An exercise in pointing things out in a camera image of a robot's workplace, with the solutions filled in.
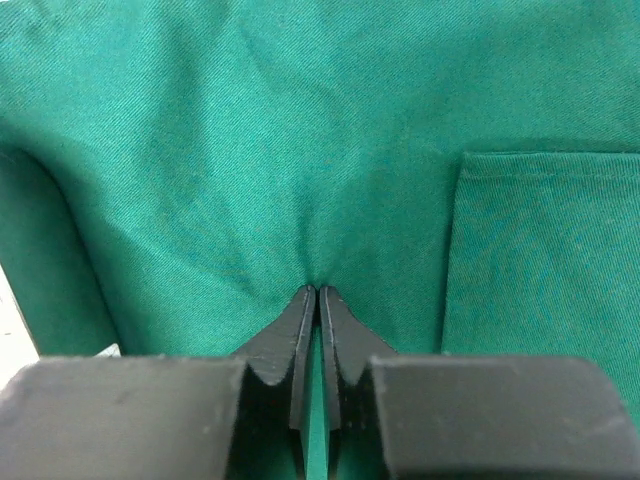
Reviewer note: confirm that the dark green surgical cloth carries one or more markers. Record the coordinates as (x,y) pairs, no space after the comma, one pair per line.
(464,173)

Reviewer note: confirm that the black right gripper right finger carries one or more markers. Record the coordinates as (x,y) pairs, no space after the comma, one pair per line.
(347,346)

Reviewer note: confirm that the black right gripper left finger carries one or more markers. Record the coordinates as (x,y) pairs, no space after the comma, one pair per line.
(278,358)

